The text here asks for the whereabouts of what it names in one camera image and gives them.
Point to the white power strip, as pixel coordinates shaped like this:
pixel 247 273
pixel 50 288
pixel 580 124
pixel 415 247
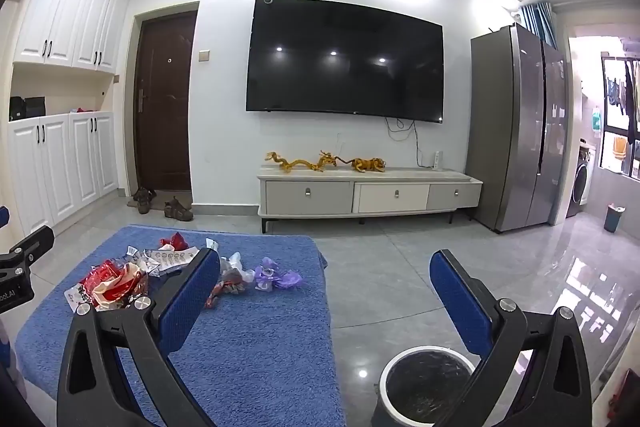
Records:
pixel 438 161

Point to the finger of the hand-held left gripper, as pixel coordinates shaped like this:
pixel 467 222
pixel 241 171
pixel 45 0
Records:
pixel 35 244

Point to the teal waste bin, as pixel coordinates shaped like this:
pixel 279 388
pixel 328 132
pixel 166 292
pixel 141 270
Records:
pixel 613 219

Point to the short orange dragon ornament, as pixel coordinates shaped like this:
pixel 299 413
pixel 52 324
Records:
pixel 367 165

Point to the clear plastic wrapper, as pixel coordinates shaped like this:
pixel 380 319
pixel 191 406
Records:
pixel 240 269

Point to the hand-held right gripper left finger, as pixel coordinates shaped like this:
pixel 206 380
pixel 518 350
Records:
pixel 190 302

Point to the white printed plastic bag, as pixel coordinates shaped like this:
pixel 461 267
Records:
pixel 167 258

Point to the brown shoe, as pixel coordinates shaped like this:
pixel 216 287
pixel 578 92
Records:
pixel 139 198
pixel 172 209
pixel 149 203
pixel 185 209

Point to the blue fluffy mat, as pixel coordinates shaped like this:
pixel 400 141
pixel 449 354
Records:
pixel 260 347

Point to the wall light switch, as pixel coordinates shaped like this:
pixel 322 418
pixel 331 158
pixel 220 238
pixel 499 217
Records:
pixel 204 55

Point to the white television stand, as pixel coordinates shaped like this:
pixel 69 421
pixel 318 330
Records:
pixel 310 197

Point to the red foil wrapper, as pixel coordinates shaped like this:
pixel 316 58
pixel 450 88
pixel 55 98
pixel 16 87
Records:
pixel 172 241

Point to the red and white snack bag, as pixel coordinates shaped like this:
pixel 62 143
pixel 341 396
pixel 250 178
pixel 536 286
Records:
pixel 112 284

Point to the white upper cabinets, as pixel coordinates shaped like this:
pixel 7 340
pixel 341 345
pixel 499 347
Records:
pixel 70 7

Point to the hanging clothes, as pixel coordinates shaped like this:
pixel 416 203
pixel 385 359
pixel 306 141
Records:
pixel 622 94

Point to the blue curtain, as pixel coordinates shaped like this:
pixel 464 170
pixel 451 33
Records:
pixel 540 24

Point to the white trash can black liner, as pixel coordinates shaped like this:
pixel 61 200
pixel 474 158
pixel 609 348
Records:
pixel 425 382

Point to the door mat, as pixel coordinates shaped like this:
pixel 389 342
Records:
pixel 167 198

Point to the grey refrigerator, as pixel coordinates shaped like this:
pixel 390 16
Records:
pixel 510 127

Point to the purple wrapper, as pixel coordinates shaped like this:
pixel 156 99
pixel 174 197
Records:
pixel 275 278

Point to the long golden dragon ornament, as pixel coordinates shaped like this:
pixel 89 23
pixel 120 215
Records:
pixel 300 164

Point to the small red item on shelf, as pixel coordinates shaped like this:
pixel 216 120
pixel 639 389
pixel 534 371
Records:
pixel 82 110

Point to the small white wrapper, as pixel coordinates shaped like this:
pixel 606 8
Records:
pixel 212 244

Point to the white cabinets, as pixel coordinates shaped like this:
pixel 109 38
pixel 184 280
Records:
pixel 70 7
pixel 60 167

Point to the dark brown door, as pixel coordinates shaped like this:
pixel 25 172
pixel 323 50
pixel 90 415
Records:
pixel 165 107

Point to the clear brown wrapper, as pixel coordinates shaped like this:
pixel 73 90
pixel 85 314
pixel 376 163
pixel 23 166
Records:
pixel 227 289

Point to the black wall television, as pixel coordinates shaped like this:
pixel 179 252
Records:
pixel 345 62

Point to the white lower cabinets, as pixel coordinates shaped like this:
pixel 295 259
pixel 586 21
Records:
pixel 60 167

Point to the washing machine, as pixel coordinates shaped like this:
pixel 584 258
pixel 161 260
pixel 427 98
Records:
pixel 580 182

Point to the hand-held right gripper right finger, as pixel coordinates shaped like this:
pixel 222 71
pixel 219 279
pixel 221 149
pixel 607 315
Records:
pixel 460 307

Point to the black box on shelf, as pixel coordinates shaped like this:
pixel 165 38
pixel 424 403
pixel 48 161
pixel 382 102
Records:
pixel 27 108

